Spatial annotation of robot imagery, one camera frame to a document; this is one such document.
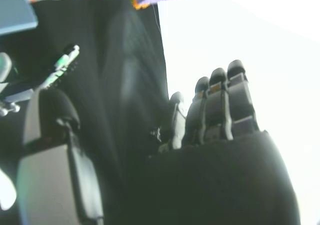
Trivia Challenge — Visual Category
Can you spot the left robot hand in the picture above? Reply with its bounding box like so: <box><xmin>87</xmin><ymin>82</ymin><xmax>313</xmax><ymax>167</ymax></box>
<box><xmin>16</xmin><ymin>59</ymin><xmax>301</xmax><ymax>225</ymax></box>

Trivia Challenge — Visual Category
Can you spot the blue cube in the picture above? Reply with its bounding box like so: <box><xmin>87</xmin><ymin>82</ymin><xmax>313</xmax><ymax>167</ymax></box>
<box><xmin>0</xmin><ymin>0</ymin><xmax>39</xmax><ymax>37</ymax></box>

